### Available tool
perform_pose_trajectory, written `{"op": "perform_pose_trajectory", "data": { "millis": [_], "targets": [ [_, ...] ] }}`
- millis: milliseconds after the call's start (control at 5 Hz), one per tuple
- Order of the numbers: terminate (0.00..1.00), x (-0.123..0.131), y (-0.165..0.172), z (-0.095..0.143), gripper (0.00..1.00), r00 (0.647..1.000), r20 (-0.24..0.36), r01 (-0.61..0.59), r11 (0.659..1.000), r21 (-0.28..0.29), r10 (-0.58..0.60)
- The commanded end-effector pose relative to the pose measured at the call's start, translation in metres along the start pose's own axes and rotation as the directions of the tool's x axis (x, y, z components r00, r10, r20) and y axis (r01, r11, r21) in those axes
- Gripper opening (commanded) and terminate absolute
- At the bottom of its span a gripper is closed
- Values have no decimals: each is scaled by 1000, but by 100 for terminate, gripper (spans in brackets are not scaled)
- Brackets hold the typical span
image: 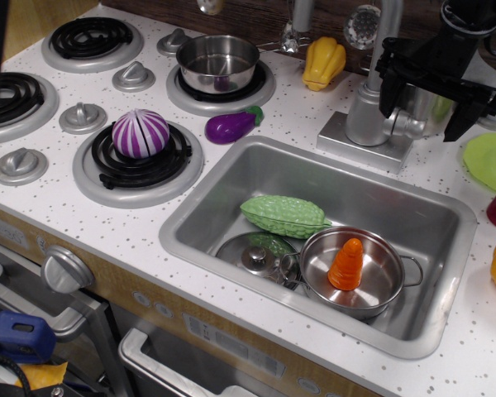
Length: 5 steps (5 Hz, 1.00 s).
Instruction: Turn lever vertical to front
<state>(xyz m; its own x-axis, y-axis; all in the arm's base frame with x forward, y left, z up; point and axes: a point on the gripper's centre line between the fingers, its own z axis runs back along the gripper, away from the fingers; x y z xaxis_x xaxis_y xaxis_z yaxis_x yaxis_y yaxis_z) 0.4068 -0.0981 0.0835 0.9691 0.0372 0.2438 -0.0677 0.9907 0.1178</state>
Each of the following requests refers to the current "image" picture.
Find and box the orange carrot toy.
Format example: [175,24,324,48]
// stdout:
[327,238,363,291]

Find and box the back right stove burner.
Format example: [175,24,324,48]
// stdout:
[165,61,276,117]

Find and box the steel pot lid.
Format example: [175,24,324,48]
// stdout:
[216,232,301,289]

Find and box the stove burner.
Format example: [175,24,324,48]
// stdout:
[73,122,204,209]
[41,17,144,74]
[0,72,60,143]
[165,61,276,117]

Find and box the silver stove knob middle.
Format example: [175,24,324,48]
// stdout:
[112,61,155,93]

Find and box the front right stove burner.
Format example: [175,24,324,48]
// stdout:
[73,122,204,209]

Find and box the yellow cloth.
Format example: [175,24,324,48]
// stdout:
[20,361,68,390]

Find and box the silver oven dial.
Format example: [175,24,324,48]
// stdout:
[41,245,95,294]

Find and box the silver oven door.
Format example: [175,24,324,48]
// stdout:
[118,328,279,396]

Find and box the hanging steel skimmer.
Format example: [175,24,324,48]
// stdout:
[343,4,381,50]

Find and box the hanging steel spoon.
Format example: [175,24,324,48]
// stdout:
[197,0,225,16]

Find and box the yellow bell pepper toy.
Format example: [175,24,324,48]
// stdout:
[302,36,346,92]

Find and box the purple white onion toy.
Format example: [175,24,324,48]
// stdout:
[112,109,170,159]

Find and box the silver stove knob back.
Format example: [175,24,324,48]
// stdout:
[156,28,190,57]

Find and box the steel pot on burner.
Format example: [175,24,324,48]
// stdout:
[175,35,273,95]

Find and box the silver stove knob lower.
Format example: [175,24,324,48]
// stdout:
[59,102,107,135]

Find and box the silver toy faucet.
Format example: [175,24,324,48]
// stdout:
[316,1,414,174]

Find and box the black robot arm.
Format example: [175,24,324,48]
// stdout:
[375,1,496,141]

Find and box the silver faucet lever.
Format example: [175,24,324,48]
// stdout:
[382,107,427,140]

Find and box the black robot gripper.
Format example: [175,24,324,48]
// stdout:
[375,27,496,142]

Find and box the steel pot in sink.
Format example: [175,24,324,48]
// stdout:
[282,227,424,320]

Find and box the steel cup behind faucet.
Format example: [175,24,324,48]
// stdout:
[398,84,455,138]

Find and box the hanging clear utensil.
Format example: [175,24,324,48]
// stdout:
[279,20,312,55]

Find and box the green bitter melon toy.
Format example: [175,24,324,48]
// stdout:
[240,195,331,239]

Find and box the green plastic plate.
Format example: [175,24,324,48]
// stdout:
[463,132,496,192]

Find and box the blue clamp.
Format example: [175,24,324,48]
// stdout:
[0,311,57,364]

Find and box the silver stove knob front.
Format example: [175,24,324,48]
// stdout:
[0,148,49,186]

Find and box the front left stove burner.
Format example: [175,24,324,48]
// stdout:
[0,72,60,143]

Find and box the back left stove burner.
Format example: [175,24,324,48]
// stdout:
[41,17,144,74]

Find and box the purple eggplant toy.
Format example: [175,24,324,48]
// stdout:
[204,106,264,145]

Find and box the silver stove knob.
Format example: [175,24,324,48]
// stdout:
[0,148,49,186]
[59,102,107,135]
[112,61,155,93]
[156,28,190,57]

